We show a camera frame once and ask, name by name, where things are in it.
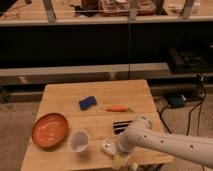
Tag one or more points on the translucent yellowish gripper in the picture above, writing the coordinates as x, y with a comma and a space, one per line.
119, 161

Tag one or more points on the white plastic bottle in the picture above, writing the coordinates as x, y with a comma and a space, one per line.
109, 148

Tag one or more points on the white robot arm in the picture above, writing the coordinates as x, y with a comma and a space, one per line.
139, 134

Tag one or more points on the black striped block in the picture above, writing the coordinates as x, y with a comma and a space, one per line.
119, 127

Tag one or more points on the clear plastic cup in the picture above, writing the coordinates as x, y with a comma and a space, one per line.
78, 142

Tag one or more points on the orange carrot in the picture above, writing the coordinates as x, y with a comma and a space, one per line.
119, 109

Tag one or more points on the wooden table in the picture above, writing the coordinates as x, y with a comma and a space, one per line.
65, 98

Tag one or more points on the blue sponge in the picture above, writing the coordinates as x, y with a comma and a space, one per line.
87, 103

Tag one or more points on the black power adapter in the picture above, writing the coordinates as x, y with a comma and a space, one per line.
175, 101

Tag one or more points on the black equipment box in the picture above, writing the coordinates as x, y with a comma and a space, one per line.
190, 61

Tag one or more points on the cluttered tray on shelf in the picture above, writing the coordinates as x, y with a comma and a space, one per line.
122, 7

